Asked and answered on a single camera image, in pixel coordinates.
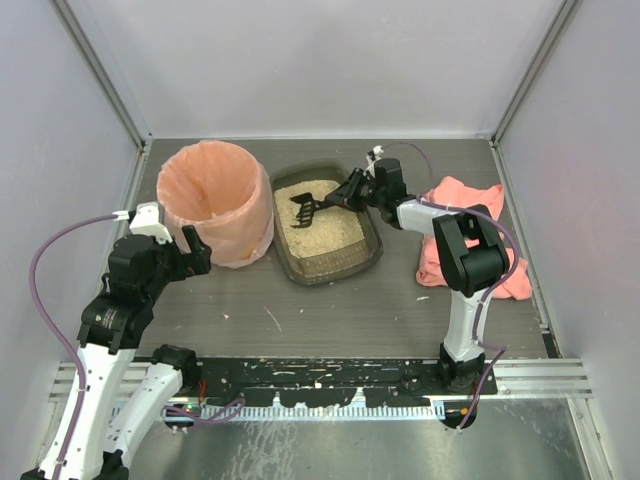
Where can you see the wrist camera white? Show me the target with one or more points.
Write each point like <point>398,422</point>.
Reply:
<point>148,220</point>
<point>372,157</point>

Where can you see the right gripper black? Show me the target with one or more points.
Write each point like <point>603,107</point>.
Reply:
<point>355,190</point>

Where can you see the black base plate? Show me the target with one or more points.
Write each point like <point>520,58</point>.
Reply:
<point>316,382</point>

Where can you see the grey litter box tray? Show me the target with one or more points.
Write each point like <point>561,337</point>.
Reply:
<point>337,264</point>

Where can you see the black litter scoop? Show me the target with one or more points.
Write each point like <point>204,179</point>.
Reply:
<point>308,206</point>

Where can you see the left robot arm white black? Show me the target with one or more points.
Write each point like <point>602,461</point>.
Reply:
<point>91,442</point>

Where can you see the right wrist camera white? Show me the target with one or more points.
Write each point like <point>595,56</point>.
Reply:
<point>372,157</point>

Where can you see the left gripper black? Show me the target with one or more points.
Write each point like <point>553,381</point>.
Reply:
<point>188,255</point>

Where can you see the grey cable duct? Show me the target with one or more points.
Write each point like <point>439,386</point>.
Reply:
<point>356,411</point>

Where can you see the pink cloth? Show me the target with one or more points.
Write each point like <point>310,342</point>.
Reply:
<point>453,192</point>

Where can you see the bin with orange bag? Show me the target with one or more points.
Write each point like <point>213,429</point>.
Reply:
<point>225,193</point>

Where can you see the cat litter sand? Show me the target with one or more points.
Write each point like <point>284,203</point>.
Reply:
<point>331,229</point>

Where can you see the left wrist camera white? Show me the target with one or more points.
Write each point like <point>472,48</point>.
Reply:
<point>148,220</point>

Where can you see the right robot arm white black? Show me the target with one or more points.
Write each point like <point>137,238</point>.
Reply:
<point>471,252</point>

